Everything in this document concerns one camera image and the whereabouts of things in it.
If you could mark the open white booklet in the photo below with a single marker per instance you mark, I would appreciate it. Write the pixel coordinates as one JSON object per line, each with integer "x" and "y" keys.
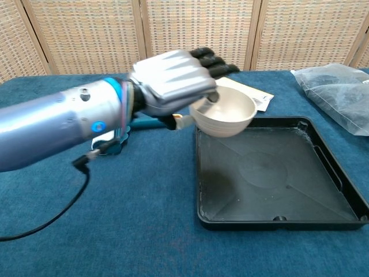
{"x": 259, "y": 99}

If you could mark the blue table cloth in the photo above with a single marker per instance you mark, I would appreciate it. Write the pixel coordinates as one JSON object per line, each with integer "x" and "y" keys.
{"x": 144, "y": 231}

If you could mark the clear plastic bag dark contents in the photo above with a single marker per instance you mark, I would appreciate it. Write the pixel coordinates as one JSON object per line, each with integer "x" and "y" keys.
{"x": 340, "y": 95}

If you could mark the teal lint roller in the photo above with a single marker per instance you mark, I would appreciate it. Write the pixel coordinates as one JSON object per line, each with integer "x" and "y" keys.
{"x": 144, "y": 123}

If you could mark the woven folding screen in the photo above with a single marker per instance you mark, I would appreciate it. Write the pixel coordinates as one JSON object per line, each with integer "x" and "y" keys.
{"x": 86, "y": 34}

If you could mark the cream white bowl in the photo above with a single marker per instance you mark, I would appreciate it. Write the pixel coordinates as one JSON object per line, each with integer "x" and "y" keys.
{"x": 227, "y": 115}

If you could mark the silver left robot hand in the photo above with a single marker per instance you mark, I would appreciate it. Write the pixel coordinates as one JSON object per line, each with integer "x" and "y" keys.
{"x": 176, "y": 80}

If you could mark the black square plastic tray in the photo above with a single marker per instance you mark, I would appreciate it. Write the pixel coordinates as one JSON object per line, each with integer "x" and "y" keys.
{"x": 268, "y": 179}

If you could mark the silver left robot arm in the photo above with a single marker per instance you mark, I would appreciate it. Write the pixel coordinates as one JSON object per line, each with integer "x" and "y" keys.
{"x": 57, "y": 124}

